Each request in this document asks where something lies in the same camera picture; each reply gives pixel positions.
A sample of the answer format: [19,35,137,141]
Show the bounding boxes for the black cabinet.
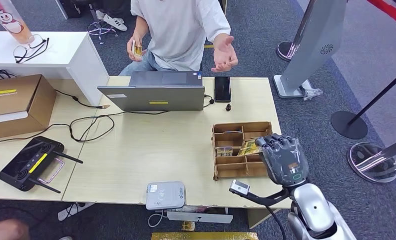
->
[54,0,101,20]

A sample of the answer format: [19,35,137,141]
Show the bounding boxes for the black camera cable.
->
[265,205,288,240]

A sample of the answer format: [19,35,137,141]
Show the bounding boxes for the person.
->
[119,0,239,78]
[0,218,30,240]
[101,0,132,16]

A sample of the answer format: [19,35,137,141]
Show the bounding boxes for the black tablet controller with antennas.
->
[0,135,84,195]

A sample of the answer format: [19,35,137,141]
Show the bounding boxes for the grey card reader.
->
[145,180,187,211]

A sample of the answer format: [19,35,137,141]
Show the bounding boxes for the snowman print drink cup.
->
[0,0,33,45]

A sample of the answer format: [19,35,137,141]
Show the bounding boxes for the gold floor plate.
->
[151,231,259,240]

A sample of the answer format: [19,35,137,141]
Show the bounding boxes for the short black laptop cable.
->
[202,94,216,109]

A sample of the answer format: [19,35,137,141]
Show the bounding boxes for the grey laptop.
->
[97,70,206,112]

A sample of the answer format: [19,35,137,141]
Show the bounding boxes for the wooden card organizer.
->
[211,121,275,181]

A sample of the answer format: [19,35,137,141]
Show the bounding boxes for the brown cardboard box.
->
[0,74,57,140]

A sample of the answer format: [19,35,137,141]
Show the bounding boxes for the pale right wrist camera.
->
[229,179,289,207]

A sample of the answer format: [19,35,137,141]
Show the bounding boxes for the yellow tree print ID card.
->
[132,39,143,61]

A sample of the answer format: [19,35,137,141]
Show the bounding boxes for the black cable with USB plug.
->
[54,89,111,110]

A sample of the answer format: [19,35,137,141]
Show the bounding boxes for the black smartphone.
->
[214,76,232,103]

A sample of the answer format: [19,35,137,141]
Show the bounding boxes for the long black looped cable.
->
[0,109,171,144]

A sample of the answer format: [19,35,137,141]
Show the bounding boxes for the person's right hand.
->
[126,33,148,63]

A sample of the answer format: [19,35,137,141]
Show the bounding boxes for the red barrier belt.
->
[366,0,396,29]

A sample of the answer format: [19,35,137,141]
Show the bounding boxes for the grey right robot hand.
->
[254,133,310,188]

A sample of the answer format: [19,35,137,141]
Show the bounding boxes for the person's left hand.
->
[211,33,239,74]

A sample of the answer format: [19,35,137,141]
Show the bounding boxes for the white reader cable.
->
[147,210,168,229]

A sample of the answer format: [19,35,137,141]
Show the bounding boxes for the black stanchion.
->
[330,64,396,140]

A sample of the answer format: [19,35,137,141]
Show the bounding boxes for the black frame eyeglasses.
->
[12,34,50,64]

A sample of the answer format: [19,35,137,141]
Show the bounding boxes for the clear plastic bag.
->
[298,79,324,101]

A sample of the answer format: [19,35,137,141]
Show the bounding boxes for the chrome stool base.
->
[86,19,119,46]

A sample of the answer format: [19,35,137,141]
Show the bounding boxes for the white cabinet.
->
[0,31,110,107]

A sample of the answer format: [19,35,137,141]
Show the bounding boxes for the white flat bracket plate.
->
[166,210,234,224]

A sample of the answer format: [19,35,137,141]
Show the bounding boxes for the chrome stanchion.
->
[347,135,396,184]
[276,40,299,63]

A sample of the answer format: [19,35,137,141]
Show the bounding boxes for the grey kiosk stand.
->
[273,0,348,99]

